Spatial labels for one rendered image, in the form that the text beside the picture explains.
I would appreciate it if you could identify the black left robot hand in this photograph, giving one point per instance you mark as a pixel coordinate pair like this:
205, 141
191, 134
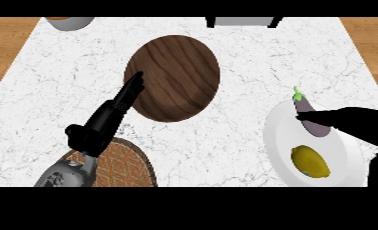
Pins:
104, 120

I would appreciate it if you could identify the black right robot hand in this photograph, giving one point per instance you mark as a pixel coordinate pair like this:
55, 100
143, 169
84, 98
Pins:
352, 120

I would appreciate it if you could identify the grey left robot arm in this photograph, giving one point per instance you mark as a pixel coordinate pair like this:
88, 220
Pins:
67, 174

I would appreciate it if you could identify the white plate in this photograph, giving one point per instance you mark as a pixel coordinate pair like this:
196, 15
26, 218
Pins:
315, 160

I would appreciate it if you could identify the yellow lemon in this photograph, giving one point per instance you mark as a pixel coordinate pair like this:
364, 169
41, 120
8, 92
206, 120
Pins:
311, 162

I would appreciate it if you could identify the grey bowl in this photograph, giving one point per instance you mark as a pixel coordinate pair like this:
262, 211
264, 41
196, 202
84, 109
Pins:
69, 22

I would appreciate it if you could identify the purple eggplant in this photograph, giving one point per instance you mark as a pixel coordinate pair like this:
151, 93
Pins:
309, 107

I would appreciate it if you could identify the round brown woven placemat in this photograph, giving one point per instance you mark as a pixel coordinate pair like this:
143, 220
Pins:
126, 167

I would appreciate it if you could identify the round dark wooden board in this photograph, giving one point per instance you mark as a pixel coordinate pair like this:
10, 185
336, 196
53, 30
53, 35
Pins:
172, 78

